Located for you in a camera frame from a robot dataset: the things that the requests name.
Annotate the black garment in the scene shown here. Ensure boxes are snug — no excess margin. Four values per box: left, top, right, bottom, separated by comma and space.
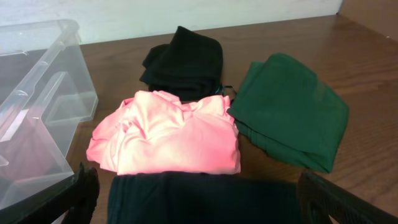
139, 26, 223, 101

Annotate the dark teal garment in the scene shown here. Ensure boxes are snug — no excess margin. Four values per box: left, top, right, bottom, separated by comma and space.
107, 172, 303, 224

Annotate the clear plastic storage bin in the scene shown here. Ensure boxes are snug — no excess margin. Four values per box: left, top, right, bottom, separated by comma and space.
1, 20, 98, 208

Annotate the pink shirt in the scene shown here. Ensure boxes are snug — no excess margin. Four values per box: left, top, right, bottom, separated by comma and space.
86, 91, 241, 175

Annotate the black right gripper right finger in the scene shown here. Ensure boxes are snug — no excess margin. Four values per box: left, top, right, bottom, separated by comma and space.
297, 170, 397, 224

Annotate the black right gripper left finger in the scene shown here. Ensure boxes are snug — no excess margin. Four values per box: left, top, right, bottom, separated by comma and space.
1, 164, 100, 224

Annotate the green garment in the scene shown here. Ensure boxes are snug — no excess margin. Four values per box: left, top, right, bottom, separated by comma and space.
228, 54, 349, 173

